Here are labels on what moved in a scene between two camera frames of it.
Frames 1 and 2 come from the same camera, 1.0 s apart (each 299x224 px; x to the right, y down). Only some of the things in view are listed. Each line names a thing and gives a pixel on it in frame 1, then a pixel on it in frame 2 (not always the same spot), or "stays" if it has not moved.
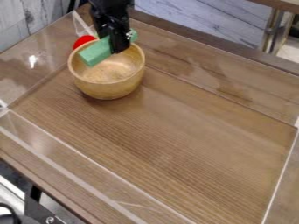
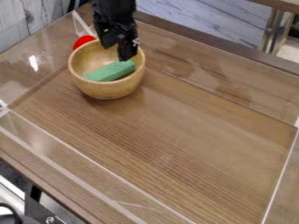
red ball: [82, 39] stays
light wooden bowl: [112, 76] stays
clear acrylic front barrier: [70, 178] stays
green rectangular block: [94, 52] → [110, 71]
